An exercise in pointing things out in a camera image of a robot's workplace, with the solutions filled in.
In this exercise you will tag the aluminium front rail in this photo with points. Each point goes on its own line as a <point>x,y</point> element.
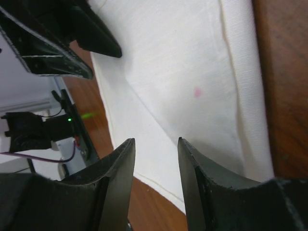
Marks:
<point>34,106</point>

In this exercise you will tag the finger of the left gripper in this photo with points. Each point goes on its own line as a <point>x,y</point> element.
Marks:
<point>38,49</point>
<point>71,20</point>

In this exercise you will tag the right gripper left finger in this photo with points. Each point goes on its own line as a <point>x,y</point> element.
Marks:
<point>93,199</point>

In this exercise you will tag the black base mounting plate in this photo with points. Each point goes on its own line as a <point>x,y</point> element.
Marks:
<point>81,136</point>

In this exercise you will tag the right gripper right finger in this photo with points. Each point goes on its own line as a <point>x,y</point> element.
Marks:
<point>217,199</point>

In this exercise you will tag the white cloth napkin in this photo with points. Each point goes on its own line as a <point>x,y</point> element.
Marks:
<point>190,69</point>

